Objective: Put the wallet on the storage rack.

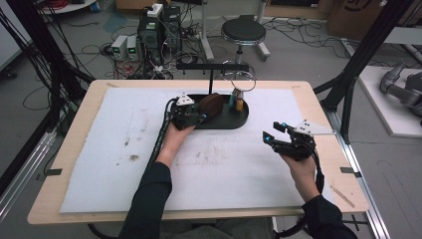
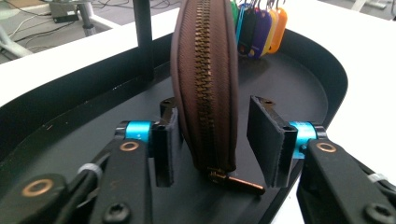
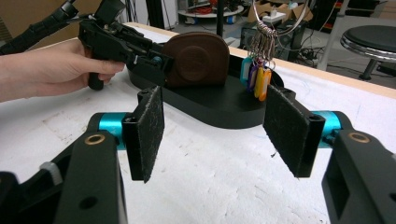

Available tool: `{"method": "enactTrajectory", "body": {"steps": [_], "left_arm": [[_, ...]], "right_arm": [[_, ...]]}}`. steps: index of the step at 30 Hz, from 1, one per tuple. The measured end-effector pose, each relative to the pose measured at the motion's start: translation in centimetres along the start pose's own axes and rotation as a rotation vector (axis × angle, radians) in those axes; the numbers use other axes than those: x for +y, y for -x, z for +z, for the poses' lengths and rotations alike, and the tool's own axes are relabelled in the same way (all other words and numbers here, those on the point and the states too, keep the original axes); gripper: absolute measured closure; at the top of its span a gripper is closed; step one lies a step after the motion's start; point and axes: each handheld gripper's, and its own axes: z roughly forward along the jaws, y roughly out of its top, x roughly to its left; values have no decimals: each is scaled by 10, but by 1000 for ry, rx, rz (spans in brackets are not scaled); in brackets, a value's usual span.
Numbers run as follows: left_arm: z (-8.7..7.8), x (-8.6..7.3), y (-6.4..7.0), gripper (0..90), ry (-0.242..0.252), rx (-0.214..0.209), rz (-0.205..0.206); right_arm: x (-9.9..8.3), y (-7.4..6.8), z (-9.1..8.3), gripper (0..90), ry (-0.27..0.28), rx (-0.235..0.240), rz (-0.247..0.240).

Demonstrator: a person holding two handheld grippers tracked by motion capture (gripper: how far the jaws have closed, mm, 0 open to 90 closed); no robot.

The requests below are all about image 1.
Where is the black computer tower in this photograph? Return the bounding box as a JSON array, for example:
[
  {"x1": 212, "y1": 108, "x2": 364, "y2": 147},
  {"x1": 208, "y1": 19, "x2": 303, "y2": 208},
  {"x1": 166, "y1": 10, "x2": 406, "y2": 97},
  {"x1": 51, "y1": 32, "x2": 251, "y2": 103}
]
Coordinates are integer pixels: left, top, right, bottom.
[
  {"x1": 136, "y1": 13, "x2": 164, "y2": 67},
  {"x1": 162, "y1": 5, "x2": 182, "y2": 53}
]

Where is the person's right hand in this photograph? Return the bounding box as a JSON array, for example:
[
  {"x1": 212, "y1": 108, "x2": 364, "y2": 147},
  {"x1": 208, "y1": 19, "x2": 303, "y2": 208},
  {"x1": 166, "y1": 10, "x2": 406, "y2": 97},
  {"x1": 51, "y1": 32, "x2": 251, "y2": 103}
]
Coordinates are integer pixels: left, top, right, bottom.
[{"x1": 282, "y1": 154, "x2": 318, "y2": 203}]

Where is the white foam mat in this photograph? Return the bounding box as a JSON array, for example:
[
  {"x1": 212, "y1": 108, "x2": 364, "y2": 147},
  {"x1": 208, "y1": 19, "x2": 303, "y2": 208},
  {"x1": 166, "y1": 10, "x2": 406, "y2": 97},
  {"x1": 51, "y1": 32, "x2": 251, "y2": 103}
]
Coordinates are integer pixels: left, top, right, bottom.
[{"x1": 59, "y1": 87, "x2": 332, "y2": 214}]

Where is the grey power supply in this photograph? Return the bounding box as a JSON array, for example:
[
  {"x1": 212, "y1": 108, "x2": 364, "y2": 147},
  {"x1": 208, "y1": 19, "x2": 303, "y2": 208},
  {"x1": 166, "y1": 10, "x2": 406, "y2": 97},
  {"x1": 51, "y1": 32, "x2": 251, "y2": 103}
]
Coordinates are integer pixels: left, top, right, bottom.
[
  {"x1": 126, "y1": 35, "x2": 139, "y2": 62},
  {"x1": 110, "y1": 34, "x2": 129, "y2": 62}
]

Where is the cardboard box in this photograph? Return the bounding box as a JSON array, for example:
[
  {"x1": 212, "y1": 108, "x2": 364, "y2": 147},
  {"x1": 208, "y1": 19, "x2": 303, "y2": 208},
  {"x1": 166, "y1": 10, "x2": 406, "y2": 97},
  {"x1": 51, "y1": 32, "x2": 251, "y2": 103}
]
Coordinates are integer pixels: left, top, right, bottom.
[{"x1": 325, "y1": 0, "x2": 401, "y2": 42}]

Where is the black cable bundle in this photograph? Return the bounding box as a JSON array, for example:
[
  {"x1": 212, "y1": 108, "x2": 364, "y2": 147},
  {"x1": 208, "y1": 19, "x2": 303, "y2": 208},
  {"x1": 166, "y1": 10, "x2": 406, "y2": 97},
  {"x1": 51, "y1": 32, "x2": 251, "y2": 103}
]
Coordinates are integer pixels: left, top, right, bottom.
[{"x1": 0, "y1": 0, "x2": 96, "y2": 133}]

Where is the white stand leg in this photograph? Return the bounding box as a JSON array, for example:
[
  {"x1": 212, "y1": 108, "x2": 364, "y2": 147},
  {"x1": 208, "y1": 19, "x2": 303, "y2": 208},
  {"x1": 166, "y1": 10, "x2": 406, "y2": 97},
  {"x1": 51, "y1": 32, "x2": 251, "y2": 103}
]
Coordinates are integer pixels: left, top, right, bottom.
[
  {"x1": 198, "y1": 0, "x2": 216, "y2": 62},
  {"x1": 254, "y1": 0, "x2": 272, "y2": 63}
]

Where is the brown pouch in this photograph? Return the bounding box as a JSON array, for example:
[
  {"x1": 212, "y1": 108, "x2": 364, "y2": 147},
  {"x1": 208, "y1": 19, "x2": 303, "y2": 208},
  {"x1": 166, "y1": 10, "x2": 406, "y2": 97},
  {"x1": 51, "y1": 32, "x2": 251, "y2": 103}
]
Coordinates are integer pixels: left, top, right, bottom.
[{"x1": 198, "y1": 92, "x2": 225, "y2": 119}]

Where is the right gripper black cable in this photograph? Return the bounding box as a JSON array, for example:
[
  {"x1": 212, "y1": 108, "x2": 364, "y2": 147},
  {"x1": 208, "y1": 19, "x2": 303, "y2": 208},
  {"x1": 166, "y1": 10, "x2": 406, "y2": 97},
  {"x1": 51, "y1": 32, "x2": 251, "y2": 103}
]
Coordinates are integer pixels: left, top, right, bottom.
[{"x1": 274, "y1": 144, "x2": 326, "y2": 239}]

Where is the white base board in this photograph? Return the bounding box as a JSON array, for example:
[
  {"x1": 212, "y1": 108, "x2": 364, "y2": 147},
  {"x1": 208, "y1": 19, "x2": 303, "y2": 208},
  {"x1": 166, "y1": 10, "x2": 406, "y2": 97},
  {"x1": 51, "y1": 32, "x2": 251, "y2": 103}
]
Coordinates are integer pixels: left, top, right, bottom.
[{"x1": 357, "y1": 65, "x2": 422, "y2": 139}]

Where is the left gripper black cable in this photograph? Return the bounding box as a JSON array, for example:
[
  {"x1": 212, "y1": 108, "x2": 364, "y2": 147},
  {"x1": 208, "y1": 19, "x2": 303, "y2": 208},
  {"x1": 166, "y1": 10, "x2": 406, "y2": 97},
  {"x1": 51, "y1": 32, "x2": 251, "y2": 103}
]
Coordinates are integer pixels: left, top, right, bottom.
[{"x1": 87, "y1": 97, "x2": 179, "y2": 239}]

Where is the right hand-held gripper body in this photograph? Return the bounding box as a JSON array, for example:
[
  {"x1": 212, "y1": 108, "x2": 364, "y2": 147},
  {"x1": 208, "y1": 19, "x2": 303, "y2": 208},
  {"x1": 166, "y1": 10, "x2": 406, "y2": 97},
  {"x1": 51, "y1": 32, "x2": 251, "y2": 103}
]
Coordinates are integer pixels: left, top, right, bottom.
[{"x1": 272, "y1": 119, "x2": 336, "y2": 162}]

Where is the aluminium rail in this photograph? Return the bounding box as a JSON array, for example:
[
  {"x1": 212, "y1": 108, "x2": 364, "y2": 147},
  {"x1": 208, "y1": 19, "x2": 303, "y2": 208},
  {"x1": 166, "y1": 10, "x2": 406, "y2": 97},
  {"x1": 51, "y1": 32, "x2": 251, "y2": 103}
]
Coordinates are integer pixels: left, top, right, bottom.
[
  {"x1": 325, "y1": 109, "x2": 391, "y2": 239},
  {"x1": 0, "y1": 129, "x2": 57, "y2": 222}
]

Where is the person's left hand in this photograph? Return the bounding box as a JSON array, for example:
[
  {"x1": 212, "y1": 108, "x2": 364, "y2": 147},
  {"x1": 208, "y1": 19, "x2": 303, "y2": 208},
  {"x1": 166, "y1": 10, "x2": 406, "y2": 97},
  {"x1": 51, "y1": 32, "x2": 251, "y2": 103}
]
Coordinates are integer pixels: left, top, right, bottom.
[{"x1": 155, "y1": 122, "x2": 197, "y2": 169}]

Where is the white power adapter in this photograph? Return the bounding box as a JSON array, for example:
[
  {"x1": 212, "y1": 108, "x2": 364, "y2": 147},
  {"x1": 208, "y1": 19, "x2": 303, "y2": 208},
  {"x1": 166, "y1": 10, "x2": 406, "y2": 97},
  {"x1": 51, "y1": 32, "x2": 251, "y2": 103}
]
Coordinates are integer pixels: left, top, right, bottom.
[{"x1": 146, "y1": 3, "x2": 164, "y2": 19}]

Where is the black frame post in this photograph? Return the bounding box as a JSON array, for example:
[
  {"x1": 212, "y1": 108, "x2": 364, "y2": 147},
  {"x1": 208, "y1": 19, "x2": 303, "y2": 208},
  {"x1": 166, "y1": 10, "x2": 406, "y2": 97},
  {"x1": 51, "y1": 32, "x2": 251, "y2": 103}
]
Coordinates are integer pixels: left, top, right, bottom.
[{"x1": 313, "y1": 0, "x2": 416, "y2": 144}]

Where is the black tray with hook stand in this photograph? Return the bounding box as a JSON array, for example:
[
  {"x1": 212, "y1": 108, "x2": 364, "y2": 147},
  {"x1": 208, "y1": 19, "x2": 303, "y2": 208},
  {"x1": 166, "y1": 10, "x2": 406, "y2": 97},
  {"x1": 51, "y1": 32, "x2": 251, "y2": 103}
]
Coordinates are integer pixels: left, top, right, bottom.
[{"x1": 174, "y1": 62, "x2": 250, "y2": 130}]

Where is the thin wooden strip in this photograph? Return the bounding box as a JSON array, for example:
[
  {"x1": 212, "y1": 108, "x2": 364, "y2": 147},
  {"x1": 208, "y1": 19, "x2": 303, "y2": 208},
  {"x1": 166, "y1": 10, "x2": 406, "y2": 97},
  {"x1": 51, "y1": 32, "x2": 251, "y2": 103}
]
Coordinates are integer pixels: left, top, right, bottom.
[{"x1": 331, "y1": 186, "x2": 356, "y2": 209}]

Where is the black tape piece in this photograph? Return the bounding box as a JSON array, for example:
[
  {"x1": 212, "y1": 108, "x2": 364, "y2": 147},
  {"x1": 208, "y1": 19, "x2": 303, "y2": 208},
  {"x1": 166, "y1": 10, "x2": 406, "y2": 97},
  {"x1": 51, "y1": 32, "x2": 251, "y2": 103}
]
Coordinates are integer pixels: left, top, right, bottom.
[
  {"x1": 35, "y1": 167, "x2": 64, "y2": 182},
  {"x1": 339, "y1": 166, "x2": 363, "y2": 179}
]

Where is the black round stool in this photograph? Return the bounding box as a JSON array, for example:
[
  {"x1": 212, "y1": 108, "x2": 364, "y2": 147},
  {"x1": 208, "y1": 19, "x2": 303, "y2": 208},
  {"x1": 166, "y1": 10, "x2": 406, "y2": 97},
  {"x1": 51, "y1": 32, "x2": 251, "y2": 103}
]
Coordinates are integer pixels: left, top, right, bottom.
[{"x1": 220, "y1": 14, "x2": 268, "y2": 65}]

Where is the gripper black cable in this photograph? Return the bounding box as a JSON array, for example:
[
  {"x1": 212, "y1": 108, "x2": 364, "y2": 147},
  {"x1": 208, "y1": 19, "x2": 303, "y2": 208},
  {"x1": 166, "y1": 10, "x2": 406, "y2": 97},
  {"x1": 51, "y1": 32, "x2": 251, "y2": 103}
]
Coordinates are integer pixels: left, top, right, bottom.
[
  {"x1": 87, "y1": 97, "x2": 179, "y2": 239},
  {"x1": 274, "y1": 144, "x2": 326, "y2": 239}
]

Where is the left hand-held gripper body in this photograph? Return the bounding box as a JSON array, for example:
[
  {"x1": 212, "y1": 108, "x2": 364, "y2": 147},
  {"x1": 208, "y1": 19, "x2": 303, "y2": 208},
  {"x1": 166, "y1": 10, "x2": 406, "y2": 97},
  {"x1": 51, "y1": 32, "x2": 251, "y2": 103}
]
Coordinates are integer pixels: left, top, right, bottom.
[{"x1": 169, "y1": 93, "x2": 201, "y2": 131}]

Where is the metal ring with coloured tags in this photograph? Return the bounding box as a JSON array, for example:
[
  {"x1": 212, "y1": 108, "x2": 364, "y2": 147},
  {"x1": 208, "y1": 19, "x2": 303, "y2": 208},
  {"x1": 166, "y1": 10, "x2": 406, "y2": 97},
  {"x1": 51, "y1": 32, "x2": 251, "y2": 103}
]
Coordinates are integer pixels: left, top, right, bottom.
[{"x1": 220, "y1": 69, "x2": 258, "y2": 113}]

